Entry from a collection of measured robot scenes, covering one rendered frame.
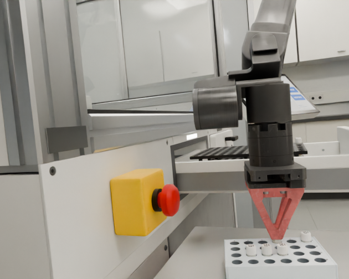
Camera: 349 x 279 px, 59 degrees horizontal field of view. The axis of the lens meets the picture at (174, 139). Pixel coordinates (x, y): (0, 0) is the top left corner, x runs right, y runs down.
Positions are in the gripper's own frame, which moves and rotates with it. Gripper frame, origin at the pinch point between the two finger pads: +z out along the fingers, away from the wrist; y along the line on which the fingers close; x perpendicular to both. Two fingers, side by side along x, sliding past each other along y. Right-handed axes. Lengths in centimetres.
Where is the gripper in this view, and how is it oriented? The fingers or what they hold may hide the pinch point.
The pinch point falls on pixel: (275, 231)
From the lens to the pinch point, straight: 45.5
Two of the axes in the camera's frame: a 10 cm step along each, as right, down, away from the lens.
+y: -1.5, 0.5, -9.9
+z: 0.7, 10.0, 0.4
